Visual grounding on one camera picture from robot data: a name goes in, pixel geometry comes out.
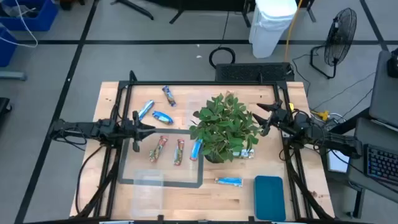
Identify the black keyboard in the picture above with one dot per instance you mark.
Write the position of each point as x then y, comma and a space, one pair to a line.
381, 163

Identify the yellow connector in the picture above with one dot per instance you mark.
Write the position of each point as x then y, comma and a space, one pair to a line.
324, 115

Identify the black desk device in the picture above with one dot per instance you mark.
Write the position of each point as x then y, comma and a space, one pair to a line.
393, 63

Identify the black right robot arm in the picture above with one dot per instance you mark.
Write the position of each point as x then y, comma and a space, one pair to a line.
335, 140

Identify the grey desk panel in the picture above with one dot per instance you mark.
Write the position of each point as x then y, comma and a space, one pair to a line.
384, 93

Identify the large white snack bag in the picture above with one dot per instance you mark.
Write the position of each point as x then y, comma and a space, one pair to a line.
228, 181

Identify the teal tray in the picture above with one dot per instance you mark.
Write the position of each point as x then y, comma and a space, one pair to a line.
269, 199

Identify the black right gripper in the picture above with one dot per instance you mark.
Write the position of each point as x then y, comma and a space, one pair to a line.
280, 118

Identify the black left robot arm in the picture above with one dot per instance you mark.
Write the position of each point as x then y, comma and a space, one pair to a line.
93, 129

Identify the black floor fan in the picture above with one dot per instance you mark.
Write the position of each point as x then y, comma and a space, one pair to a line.
340, 37

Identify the light blue granola bar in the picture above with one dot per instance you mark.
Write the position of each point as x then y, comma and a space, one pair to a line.
195, 151

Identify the black metal frame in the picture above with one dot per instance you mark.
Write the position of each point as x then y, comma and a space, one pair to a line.
202, 83

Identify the black partition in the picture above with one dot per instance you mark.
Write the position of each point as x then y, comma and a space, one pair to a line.
202, 3

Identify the green leafy plant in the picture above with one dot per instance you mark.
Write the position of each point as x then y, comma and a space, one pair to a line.
224, 124

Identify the blue storage bin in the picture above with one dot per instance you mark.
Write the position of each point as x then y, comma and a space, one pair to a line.
46, 15
6, 49

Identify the red green granola bar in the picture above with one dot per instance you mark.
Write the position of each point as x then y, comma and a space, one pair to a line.
178, 152
158, 148

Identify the white trash bin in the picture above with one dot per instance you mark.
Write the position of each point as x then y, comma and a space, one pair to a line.
270, 31

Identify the black plant pot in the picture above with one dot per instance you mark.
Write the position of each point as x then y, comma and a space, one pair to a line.
213, 158

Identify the grey metal bar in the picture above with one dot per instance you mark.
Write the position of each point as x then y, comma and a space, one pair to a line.
12, 75

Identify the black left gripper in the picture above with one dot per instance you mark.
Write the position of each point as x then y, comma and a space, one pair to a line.
136, 130

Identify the black perforated box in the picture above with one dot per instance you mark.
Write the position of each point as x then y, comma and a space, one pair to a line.
253, 72

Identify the dark grey desk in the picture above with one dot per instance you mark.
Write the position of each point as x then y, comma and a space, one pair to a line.
357, 174

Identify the white paper sign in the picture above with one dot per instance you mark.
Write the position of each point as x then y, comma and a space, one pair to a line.
337, 163

